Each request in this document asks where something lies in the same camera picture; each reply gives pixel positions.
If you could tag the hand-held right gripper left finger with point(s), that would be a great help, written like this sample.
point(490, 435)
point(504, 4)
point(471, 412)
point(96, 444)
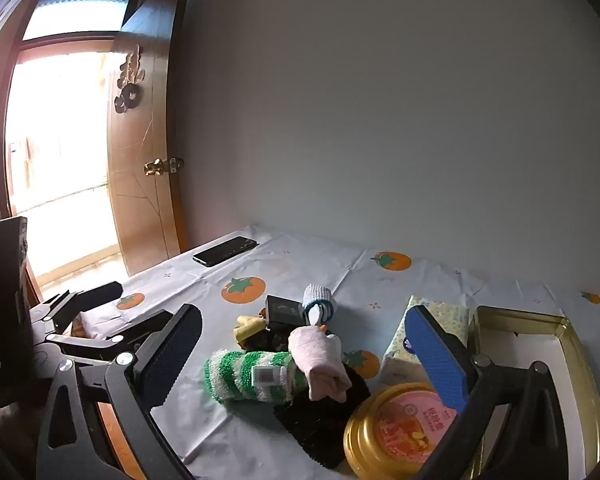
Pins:
point(170, 355)

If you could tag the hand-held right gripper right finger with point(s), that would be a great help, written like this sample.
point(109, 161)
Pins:
point(437, 355)

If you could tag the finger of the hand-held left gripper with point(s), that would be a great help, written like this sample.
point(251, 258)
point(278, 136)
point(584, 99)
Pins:
point(125, 337)
point(92, 295)

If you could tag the green white striped fuzzy sock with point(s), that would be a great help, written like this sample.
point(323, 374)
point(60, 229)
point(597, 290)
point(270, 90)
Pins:
point(235, 375)

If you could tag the white knit glove blue trim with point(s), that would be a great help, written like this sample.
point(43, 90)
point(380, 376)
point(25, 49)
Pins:
point(317, 297)

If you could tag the dark purple knit cloth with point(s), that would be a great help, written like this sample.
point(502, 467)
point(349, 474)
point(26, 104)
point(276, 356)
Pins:
point(315, 425)

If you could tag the rectangular gold tin box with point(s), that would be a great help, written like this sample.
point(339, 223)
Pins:
point(580, 360)

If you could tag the floral tissue pack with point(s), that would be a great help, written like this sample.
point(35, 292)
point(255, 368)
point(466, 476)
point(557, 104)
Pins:
point(442, 317)

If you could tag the yellow sock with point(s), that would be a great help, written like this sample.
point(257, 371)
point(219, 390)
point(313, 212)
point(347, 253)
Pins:
point(247, 331)

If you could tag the black smartphone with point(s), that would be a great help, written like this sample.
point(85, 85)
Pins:
point(225, 251)

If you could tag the pink sock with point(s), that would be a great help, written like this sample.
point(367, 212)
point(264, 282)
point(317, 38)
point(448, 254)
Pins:
point(317, 360)

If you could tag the small black box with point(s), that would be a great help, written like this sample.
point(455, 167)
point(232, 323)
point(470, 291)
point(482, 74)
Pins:
point(282, 310)

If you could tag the brass door knob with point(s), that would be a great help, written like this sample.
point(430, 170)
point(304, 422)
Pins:
point(157, 166)

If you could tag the white orange-fruit printed tablecloth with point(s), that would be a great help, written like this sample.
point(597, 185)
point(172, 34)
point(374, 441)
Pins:
point(300, 265)

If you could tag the wooden door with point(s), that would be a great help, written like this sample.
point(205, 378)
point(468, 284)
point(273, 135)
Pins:
point(145, 110)

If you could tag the gold door ornament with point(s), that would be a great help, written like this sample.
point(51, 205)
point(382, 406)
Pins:
point(129, 80)

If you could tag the frosted transom window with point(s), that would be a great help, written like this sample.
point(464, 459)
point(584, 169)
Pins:
point(75, 12)

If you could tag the wooden door frame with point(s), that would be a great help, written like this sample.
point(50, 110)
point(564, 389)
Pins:
point(4, 110)

